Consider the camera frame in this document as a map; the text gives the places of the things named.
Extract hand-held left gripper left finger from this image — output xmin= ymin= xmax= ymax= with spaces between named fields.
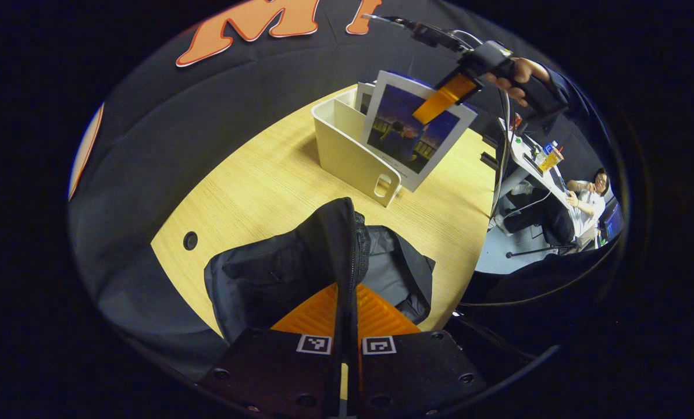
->
xmin=198 ymin=283 xmax=347 ymax=419

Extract blue book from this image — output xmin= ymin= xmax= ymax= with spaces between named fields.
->
xmin=361 ymin=70 xmax=479 ymax=193

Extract thin black cable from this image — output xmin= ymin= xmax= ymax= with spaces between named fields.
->
xmin=457 ymin=233 xmax=622 ymax=307

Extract orange drink bottle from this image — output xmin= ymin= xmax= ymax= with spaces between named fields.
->
xmin=536 ymin=142 xmax=565 ymax=173

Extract black schoolbag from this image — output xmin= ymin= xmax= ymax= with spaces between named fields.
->
xmin=204 ymin=197 xmax=436 ymax=344

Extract white portrait book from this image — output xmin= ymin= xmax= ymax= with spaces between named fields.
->
xmin=355 ymin=81 xmax=378 ymax=115

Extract white bookshelf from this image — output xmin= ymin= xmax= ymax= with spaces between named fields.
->
xmin=312 ymin=86 xmax=403 ymax=208

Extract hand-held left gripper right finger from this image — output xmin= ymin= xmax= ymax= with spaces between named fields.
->
xmin=347 ymin=283 xmax=487 ymax=419

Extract white office desk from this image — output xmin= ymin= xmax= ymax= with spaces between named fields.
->
xmin=498 ymin=116 xmax=575 ymax=211

